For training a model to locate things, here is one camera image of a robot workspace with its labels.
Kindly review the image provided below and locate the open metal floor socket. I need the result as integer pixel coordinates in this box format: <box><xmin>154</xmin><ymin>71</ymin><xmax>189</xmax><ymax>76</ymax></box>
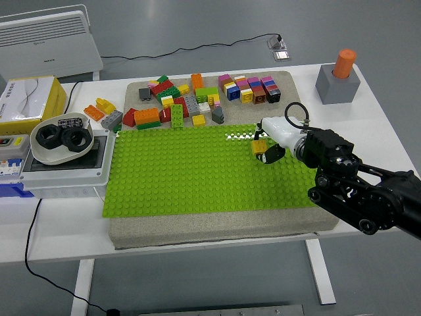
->
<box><xmin>266</xmin><ymin>34</ymin><xmax>289</xmax><ymax>51</ymax></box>

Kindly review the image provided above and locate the grey electrical junction box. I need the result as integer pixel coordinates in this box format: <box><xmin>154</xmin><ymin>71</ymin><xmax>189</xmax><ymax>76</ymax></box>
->
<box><xmin>19</xmin><ymin>128</ymin><xmax>116</xmax><ymax>199</ymax></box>

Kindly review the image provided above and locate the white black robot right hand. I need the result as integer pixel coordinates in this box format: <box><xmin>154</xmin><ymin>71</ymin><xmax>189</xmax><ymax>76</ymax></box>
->
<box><xmin>252</xmin><ymin>117</ymin><xmax>306</xmax><ymax>165</ymax></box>

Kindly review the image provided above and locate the yellow sloped toy brick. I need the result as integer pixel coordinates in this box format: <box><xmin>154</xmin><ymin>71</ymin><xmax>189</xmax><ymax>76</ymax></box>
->
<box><xmin>95</xmin><ymin>97</ymin><xmax>117</xmax><ymax>115</ymax></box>

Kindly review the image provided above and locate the white table leg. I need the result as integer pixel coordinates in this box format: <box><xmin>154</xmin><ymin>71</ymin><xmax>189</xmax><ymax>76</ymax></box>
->
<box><xmin>70</xmin><ymin>259</ymin><xmax>95</xmax><ymax>316</ymax></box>
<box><xmin>305</xmin><ymin>239</ymin><xmax>337</xmax><ymax>306</ymax></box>

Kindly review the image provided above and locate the black floor cable with plug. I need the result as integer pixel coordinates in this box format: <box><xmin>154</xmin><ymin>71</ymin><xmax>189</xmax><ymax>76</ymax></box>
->
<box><xmin>100</xmin><ymin>32</ymin><xmax>284</xmax><ymax>62</ymax></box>

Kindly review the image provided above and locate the dark green long brick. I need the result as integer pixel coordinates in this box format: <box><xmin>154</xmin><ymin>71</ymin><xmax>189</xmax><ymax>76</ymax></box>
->
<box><xmin>156</xmin><ymin>87</ymin><xmax>181</xmax><ymax>102</ymax></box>

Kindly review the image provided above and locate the grey cube holder block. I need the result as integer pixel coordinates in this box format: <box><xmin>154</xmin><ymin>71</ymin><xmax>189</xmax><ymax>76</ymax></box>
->
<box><xmin>314</xmin><ymin>64</ymin><xmax>361</xmax><ymax>105</ymax></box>

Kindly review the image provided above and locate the brick stack with blue end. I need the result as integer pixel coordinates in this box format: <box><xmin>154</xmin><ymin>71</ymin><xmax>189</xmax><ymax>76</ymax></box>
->
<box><xmin>218</xmin><ymin>74</ymin><xmax>241</xmax><ymax>101</ymax></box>

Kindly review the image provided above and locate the white panel heater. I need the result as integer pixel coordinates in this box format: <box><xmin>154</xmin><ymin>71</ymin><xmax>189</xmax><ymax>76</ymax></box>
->
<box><xmin>0</xmin><ymin>5</ymin><xmax>105</xmax><ymax>82</ymax></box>

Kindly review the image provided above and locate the small black purple component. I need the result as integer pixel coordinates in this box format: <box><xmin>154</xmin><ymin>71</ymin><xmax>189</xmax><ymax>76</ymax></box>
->
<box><xmin>58</xmin><ymin>117</ymin><xmax>83</xmax><ymax>129</ymax></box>

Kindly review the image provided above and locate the lime green long brick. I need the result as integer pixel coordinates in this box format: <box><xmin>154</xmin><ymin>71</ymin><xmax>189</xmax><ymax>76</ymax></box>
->
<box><xmin>195</xmin><ymin>87</ymin><xmax>220</xmax><ymax>98</ymax></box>

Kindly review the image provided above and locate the brick stack with yellow end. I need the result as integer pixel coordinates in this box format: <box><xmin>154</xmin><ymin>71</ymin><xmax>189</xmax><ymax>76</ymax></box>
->
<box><xmin>234</xmin><ymin>75</ymin><xmax>254</xmax><ymax>104</ymax></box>

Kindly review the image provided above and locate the brick stack with brown end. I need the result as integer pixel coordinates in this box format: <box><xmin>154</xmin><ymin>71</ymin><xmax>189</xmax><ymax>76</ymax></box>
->
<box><xmin>247</xmin><ymin>76</ymin><xmax>267</xmax><ymax>105</ymax></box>

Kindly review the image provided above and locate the grey-brown foam mat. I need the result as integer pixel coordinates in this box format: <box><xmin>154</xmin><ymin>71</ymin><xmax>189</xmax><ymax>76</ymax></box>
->
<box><xmin>108</xmin><ymin>70</ymin><xmax>340</xmax><ymax>250</ymax></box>

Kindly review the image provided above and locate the large black hex nut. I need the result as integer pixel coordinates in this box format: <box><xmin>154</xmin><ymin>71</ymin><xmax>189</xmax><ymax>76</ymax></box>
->
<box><xmin>36</xmin><ymin>124</ymin><xmax>64</xmax><ymax>151</ymax></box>
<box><xmin>61</xmin><ymin>127</ymin><xmax>91</xmax><ymax>153</ymax></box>

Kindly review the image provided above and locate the long grey toy brick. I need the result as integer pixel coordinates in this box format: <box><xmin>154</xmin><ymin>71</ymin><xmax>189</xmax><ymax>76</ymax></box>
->
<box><xmin>184</xmin><ymin>94</ymin><xmax>201</xmax><ymax>117</ymax></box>

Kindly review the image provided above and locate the black power cable with plug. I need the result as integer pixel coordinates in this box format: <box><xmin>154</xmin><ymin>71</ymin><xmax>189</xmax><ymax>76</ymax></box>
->
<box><xmin>24</xmin><ymin>80</ymin><xmax>121</xmax><ymax>316</ymax></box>

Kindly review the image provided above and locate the red square toy brick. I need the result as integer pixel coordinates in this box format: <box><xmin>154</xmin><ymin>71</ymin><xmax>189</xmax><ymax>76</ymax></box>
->
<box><xmin>173</xmin><ymin>97</ymin><xmax>190</xmax><ymax>119</ymax></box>

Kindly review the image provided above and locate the brick stack with black end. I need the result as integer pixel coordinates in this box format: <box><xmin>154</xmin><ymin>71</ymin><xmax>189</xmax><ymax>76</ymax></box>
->
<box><xmin>260</xmin><ymin>76</ymin><xmax>282</xmax><ymax>104</ymax></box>

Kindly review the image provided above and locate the long green toy brick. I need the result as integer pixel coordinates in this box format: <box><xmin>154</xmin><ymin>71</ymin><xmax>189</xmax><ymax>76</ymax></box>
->
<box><xmin>170</xmin><ymin>104</ymin><xmax>186</xmax><ymax>128</ymax></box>

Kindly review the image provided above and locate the long orange toy brick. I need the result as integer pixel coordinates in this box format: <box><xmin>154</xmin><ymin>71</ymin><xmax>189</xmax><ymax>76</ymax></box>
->
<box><xmin>191</xmin><ymin>72</ymin><xmax>205</xmax><ymax>92</ymax></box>

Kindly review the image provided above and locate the orange flat toy brick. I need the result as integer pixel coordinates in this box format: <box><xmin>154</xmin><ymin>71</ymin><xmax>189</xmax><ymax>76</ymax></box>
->
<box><xmin>83</xmin><ymin>105</ymin><xmax>106</xmax><ymax>122</ymax></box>

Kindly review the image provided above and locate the large orange toy brick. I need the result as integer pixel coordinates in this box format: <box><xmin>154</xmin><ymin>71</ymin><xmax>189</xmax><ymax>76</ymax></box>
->
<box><xmin>134</xmin><ymin>107</ymin><xmax>161</xmax><ymax>126</ymax></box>

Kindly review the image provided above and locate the green studded baseplate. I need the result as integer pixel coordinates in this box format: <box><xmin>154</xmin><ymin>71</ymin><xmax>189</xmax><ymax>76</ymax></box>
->
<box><xmin>101</xmin><ymin>121</ymin><xmax>319</xmax><ymax>219</ymax></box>

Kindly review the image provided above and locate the orange cylinder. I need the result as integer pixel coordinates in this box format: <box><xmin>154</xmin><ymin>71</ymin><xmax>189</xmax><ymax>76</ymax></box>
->
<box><xmin>332</xmin><ymin>49</ymin><xmax>357</xmax><ymax>79</ymax></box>

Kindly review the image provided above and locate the grey circuit breaker box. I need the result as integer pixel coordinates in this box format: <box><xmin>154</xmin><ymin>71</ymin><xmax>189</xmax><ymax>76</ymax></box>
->
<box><xmin>0</xmin><ymin>134</ymin><xmax>31</xmax><ymax>177</ymax></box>

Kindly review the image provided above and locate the yellow tissue box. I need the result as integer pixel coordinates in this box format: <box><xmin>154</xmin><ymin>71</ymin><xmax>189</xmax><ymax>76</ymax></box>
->
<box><xmin>0</xmin><ymin>75</ymin><xmax>68</xmax><ymax>135</ymax></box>

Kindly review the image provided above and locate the dark grey sloped brick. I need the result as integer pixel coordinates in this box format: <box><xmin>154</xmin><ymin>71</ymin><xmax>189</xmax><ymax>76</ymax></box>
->
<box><xmin>210</xmin><ymin>107</ymin><xmax>226</xmax><ymax>124</ymax></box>

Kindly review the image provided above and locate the blue plastic bin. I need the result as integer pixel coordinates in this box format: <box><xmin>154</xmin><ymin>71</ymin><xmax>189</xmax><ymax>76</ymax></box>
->
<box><xmin>0</xmin><ymin>182</ymin><xmax>36</xmax><ymax>199</ymax></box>

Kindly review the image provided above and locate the light grey toy brick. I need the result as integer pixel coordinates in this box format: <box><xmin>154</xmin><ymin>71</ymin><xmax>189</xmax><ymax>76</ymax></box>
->
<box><xmin>100</xmin><ymin>110</ymin><xmax>124</xmax><ymax>130</ymax></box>

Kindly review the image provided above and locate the white shallow bowl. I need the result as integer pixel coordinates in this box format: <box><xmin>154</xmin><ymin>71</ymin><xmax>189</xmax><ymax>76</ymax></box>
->
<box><xmin>30</xmin><ymin>111</ymin><xmax>95</xmax><ymax>166</ymax></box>

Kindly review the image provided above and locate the long red toy brick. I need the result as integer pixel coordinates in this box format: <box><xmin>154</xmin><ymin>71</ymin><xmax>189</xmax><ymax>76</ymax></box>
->
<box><xmin>150</xmin><ymin>79</ymin><xmax>175</xmax><ymax>97</ymax></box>

